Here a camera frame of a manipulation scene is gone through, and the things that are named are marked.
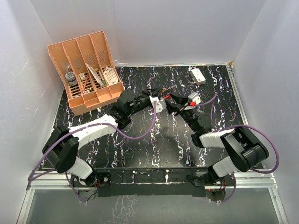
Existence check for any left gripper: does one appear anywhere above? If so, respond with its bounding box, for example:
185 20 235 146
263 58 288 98
127 87 163 117

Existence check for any aluminium frame rail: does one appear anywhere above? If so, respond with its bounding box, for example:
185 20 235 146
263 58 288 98
226 63 260 154

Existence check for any peach plastic desk organizer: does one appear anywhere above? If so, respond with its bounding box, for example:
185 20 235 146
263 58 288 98
47 31 125 116

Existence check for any grey round jar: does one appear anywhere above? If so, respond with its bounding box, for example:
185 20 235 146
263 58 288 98
65 71 78 86

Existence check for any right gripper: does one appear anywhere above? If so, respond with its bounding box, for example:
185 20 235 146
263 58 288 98
164 93 198 132

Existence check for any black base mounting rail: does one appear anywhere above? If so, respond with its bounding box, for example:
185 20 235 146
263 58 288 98
71 167 234 197

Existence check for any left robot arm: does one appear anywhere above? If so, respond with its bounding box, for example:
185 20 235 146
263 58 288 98
42 88 163 186

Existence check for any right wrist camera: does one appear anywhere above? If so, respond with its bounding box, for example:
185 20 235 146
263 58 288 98
185 92 201 110

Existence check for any white box red label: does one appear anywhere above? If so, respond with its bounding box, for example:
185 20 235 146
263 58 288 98
190 68 206 85

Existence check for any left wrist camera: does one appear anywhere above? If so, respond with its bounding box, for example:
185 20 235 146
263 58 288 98
149 96 166 113

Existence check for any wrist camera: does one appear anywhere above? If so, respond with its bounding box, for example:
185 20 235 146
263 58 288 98
149 96 166 113
185 92 201 110

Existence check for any orange pencil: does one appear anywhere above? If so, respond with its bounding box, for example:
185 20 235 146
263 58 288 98
83 74 89 92

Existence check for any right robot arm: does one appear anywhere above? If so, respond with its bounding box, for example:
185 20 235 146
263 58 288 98
164 94 269 185

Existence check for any small white card box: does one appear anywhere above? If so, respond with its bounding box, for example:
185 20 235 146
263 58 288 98
79 73 86 81

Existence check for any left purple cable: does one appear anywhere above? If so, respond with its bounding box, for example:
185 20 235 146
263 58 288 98
28 100 157 204

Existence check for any white paper packet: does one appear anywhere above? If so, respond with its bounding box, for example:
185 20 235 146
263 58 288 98
85 63 106 88

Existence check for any white labelled pouch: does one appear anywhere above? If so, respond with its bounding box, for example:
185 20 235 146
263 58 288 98
103 67 119 85

